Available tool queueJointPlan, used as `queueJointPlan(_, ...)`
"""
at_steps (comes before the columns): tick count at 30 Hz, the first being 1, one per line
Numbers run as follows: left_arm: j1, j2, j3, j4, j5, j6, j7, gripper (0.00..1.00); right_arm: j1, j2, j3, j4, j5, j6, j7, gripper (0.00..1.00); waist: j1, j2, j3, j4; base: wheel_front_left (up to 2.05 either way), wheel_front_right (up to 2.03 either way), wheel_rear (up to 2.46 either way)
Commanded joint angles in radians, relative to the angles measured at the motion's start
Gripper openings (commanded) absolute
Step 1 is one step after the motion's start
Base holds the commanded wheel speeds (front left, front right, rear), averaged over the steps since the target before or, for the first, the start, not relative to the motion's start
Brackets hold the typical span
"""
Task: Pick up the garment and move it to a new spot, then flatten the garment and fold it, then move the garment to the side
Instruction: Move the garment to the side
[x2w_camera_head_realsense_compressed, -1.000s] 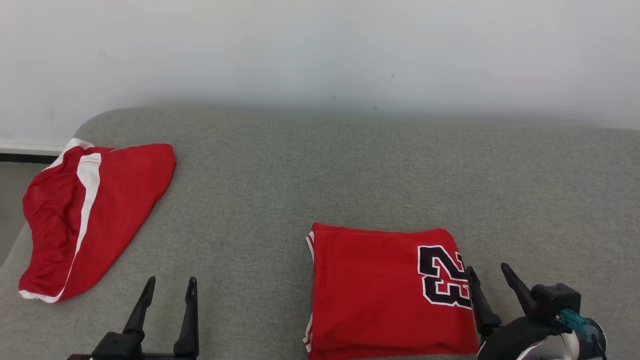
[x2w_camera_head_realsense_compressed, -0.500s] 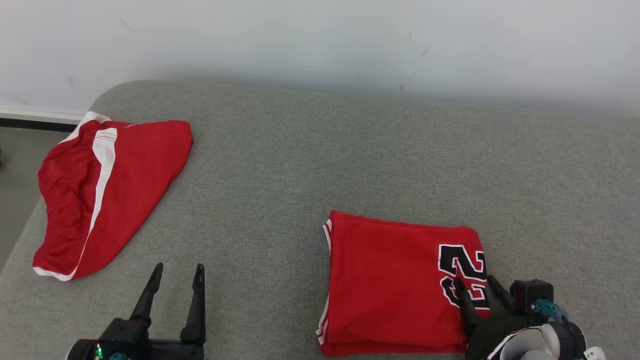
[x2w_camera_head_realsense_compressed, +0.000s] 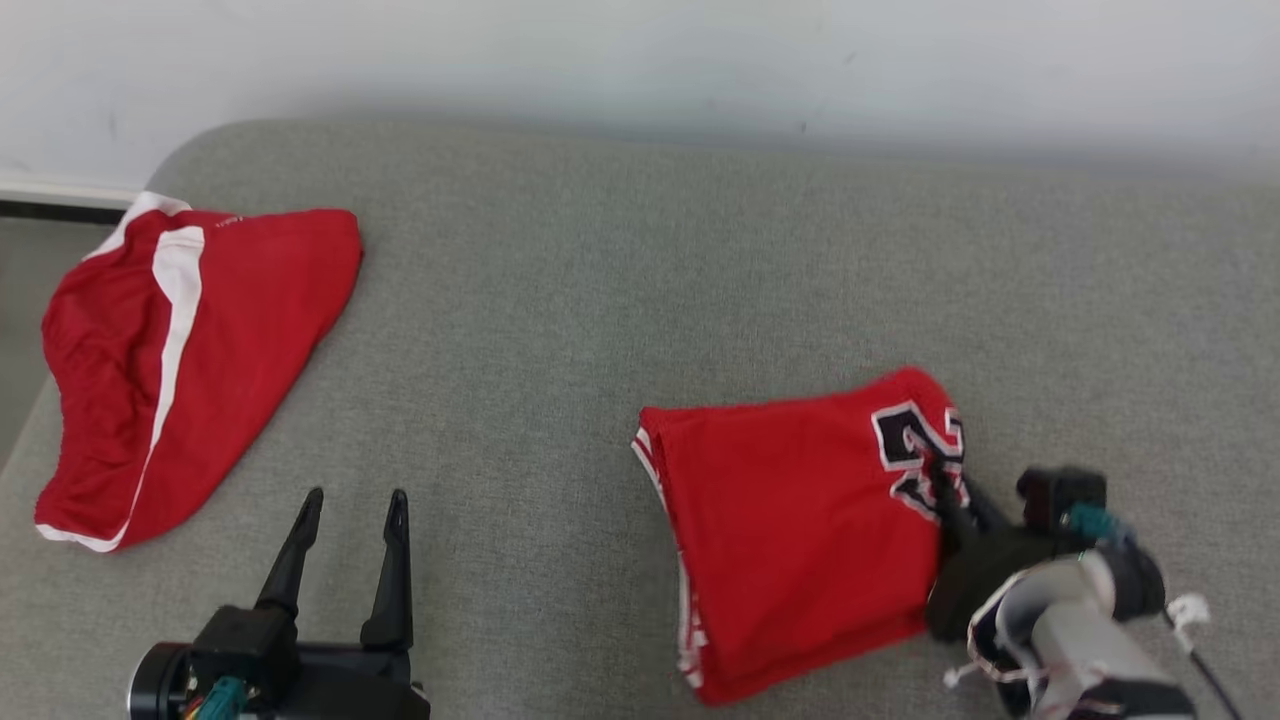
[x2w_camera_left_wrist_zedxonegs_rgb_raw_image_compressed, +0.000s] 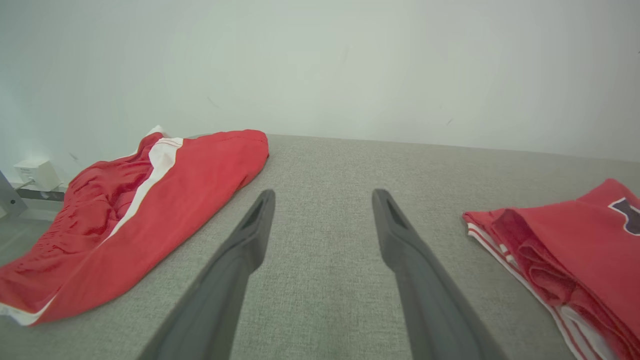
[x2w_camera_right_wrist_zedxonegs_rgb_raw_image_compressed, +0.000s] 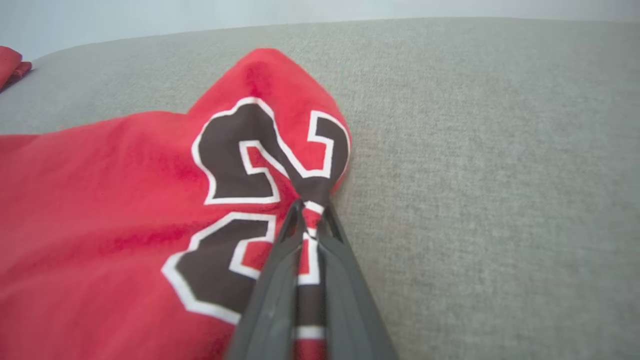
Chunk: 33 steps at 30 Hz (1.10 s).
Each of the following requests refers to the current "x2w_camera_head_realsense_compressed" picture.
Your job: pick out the teal right camera connector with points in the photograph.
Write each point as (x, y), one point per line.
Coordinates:
(1092, 523)

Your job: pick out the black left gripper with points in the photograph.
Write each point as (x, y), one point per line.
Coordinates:
(350, 690)

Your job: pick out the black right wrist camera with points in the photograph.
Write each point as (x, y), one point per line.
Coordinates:
(1055, 492)

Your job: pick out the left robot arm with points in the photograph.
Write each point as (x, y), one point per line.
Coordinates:
(158, 685)

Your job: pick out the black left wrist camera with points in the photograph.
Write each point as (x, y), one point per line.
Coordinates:
(245, 645)

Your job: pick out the white baseboard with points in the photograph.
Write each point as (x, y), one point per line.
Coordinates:
(60, 190)

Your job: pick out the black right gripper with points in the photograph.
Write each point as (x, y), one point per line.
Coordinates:
(985, 580)

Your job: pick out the red jersey with black number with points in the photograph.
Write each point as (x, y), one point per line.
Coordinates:
(800, 520)

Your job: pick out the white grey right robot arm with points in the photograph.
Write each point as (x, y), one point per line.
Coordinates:
(1080, 630)

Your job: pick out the teal left camera connector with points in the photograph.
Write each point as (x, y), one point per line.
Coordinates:
(220, 700)

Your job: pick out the red shorts with white stripe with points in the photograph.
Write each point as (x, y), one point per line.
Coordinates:
(250, 300)

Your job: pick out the teal camera connector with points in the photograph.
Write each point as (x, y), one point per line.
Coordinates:
(1092, 523)
(220, 700)

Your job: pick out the dark baseboard strip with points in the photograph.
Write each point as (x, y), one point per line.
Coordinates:
(60, 212)

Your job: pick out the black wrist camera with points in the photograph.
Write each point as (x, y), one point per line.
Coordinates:
(1055, 492)
(245, 645)

